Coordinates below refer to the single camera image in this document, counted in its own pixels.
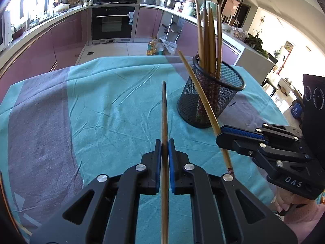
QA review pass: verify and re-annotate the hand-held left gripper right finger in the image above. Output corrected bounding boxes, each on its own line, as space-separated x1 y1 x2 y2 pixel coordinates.
168 139 298 244

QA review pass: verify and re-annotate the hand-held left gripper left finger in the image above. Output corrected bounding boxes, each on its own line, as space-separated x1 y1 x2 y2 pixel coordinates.
30 139 162 244

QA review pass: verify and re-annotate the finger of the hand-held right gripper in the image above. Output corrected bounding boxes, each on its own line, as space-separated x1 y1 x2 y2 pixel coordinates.
220 123 303 143
216 133 313 174

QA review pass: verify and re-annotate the black mesh utensil holder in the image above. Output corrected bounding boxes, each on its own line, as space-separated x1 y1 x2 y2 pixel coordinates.
177 54 246 129

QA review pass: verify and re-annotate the person's right forearm pink sleeve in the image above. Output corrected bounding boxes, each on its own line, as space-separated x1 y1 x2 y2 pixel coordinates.
279 200 325 242

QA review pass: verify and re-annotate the person's right hand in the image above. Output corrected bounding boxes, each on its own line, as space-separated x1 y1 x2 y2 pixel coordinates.
275 192 295 215

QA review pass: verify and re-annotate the black chair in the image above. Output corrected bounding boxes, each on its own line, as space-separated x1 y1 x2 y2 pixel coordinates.
261 77 278 97

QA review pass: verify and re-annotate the teal and grey tablecloth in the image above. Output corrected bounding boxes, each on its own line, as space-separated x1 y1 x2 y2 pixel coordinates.
0 55 290 244

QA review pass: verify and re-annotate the bunch of leafy greens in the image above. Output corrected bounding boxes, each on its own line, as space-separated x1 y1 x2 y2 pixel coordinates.
244 33 270 58

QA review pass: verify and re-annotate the yellow cooking oil bottle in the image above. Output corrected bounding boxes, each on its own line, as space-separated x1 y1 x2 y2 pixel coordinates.
146 37 158 56

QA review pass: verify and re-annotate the black built-in oven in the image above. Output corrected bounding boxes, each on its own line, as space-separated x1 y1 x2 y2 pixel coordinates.
91 4 135 41

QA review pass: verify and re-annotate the dark object with brown edge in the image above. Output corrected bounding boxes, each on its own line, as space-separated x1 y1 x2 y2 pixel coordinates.
0 170 28 244

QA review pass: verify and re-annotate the white serving dish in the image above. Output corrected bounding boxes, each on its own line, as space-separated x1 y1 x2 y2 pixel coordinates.
53 3 70 13

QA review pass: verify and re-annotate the pink wall painting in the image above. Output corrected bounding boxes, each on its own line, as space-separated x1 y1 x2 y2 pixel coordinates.
222 0 241 17

